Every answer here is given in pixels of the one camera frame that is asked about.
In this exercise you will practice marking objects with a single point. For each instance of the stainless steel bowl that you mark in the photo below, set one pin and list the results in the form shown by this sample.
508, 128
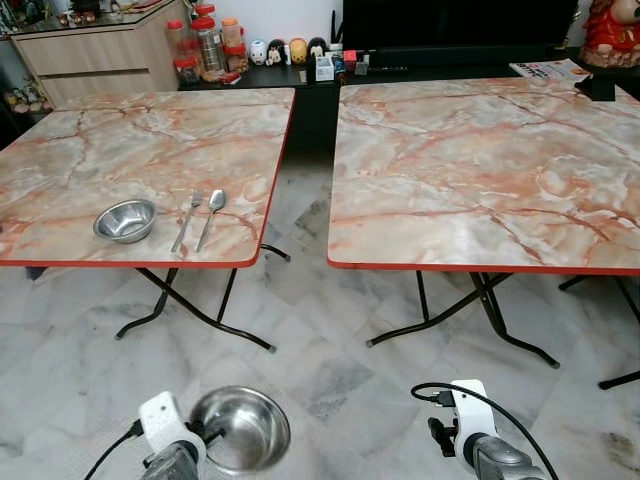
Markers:
125, 222
245, 430

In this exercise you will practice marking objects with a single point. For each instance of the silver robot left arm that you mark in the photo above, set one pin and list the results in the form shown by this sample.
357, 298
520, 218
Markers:
172, 465

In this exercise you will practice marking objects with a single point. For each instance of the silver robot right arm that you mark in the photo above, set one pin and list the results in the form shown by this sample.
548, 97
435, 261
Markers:
505, 462

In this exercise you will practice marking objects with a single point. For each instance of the steel fork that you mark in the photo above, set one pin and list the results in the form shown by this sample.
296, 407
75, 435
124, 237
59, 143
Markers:
195, 201

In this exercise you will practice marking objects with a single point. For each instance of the steel spoon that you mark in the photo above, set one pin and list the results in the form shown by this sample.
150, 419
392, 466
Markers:
217, 200

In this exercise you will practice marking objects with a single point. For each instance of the black television console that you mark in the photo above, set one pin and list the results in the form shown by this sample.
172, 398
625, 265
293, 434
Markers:
310, 110

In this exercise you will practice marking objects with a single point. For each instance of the small red lid jar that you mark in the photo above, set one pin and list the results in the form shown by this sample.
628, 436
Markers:
187, 70

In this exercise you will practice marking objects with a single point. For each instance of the glass display cabinet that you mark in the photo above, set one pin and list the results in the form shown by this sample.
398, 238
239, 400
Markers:
25, 100

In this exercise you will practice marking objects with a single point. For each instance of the printed magazine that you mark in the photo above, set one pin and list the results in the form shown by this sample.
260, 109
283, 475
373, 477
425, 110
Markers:
550, 69

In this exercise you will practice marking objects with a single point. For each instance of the small white box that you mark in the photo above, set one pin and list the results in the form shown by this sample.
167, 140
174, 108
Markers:
325, 68

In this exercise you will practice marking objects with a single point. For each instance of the white toy figurine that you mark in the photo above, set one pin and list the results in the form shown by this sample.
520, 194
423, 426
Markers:
258, 52

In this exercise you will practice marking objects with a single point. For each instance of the dark toy figurine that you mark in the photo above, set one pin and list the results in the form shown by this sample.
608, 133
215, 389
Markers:
277, 53

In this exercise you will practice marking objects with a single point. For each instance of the tall red lid jar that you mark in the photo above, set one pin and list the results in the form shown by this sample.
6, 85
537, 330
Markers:
208, 45

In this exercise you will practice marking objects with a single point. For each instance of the orange lid jar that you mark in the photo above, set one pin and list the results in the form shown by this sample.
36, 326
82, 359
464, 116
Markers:
233, 45

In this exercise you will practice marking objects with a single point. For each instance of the small red box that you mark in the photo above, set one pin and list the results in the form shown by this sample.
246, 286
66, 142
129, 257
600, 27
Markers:
350, 56

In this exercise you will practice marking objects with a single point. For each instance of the light wooden cabinet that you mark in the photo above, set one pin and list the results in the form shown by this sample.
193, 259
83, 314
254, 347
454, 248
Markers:
90, 60

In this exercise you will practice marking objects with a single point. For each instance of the yellow toy figurine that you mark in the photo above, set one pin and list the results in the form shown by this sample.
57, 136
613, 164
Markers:
298, 50

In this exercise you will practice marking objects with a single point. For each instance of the medium red lid jar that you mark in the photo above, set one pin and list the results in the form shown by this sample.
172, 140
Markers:
177, 40

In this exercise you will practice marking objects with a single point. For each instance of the black toy figurine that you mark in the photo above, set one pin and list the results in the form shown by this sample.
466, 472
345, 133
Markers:
317, 48

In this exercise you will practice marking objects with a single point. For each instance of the black television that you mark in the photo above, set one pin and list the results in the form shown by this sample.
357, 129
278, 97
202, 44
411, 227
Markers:
460, 20

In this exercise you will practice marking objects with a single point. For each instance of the red fortune god figurine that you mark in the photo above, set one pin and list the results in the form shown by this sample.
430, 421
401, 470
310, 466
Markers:
610, 30

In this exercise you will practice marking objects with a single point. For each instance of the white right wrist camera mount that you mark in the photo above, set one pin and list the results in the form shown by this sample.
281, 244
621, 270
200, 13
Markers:
470, 410

